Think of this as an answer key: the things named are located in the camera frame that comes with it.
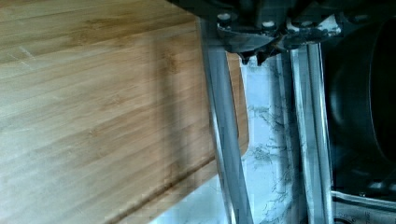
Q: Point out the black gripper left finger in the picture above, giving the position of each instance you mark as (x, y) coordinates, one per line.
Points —
(248, 42)

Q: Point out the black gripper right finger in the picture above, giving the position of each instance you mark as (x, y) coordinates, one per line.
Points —
(309, 33)

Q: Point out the black pan inside oven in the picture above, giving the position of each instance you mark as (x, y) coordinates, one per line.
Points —
(359, 70)

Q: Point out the silver toaster oven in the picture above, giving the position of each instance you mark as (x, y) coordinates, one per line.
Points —
(352, 209)

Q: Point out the bamboo cutting board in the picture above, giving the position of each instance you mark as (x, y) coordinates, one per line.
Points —
(104, 113)

